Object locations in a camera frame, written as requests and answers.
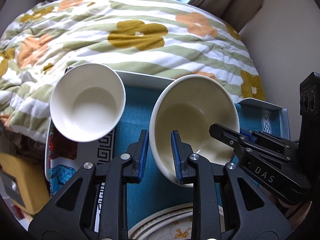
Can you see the duck print plate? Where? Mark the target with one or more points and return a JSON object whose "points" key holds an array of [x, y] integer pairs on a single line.
{"points": [[160, 220]]}

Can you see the cream ceramic bowl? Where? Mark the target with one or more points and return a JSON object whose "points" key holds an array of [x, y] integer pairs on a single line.
{"points": [[195, 115]]}

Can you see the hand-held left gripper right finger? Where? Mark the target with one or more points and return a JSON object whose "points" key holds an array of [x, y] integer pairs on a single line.
{"points": [[176, 155]]}

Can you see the brown curtain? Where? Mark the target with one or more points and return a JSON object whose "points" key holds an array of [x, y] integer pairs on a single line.
{"points": [[225, 2]]}

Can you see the yellow box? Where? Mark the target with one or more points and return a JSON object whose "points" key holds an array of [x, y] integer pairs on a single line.
{"points": [[27, 180]]}

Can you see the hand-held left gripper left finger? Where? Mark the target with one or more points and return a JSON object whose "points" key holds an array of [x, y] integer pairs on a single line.
{"points": [[143, 155]]}

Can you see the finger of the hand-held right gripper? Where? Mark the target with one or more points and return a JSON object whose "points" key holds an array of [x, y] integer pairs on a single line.
{"points": [[225, 133], [272, 142]]}

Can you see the floral striped duvet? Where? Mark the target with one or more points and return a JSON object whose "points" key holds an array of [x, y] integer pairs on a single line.
{"points": [[125, 30]]}

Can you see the white ceramic bowl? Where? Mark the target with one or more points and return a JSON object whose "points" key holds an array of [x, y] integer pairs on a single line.
{"points": [[87, 105]]}

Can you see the blue patterned tablecloth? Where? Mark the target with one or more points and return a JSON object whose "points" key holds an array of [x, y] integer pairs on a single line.
{"points": [[136, 110]]}

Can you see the grey headboard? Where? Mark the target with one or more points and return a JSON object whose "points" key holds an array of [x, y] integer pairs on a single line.
{"points": [[27, 0]]}

